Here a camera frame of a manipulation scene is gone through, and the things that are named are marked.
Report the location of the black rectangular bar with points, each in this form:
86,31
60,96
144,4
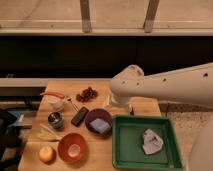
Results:
79,116

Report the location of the dark red grape bunch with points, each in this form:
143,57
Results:
86,95

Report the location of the black chair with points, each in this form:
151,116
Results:
9,138

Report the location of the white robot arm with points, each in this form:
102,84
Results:
191,85

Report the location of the red bowl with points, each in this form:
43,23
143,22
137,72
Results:
72,148

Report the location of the small metal cup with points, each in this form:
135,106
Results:
55,120

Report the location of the pale yellow banana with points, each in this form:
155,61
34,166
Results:
47,134

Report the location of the blue sponge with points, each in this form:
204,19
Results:
100,125

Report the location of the green plastic tray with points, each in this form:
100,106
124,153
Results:
127,144

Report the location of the purple bowl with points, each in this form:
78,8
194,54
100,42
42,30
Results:
98,113

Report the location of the yellow apple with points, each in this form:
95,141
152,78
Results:
46,154

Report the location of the black marker pen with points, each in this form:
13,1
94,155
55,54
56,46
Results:
131,110

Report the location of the crumpled white cloth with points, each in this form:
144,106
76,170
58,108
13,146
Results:
153,143

